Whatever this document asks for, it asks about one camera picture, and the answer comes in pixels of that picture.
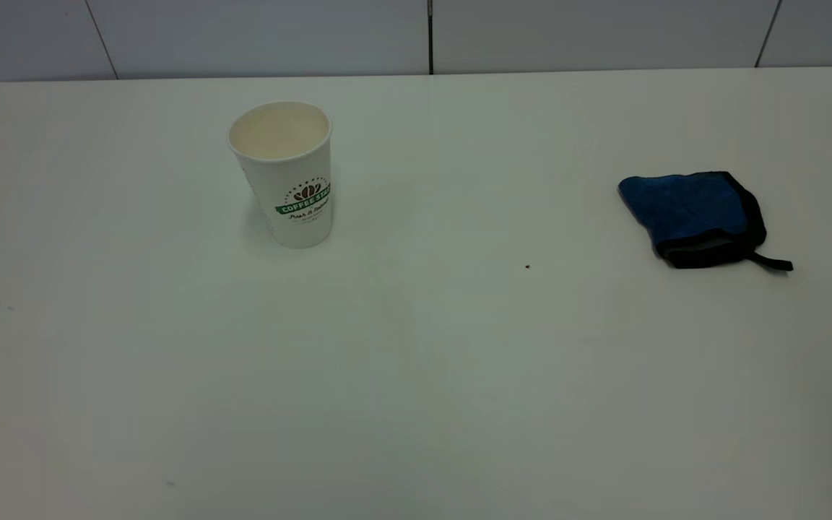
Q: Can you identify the white paper coffee cup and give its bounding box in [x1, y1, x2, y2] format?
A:
[227, 100, 334, 250]

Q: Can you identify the blue cloth with black edge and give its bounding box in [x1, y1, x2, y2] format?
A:
[617, 170, 795, 273]

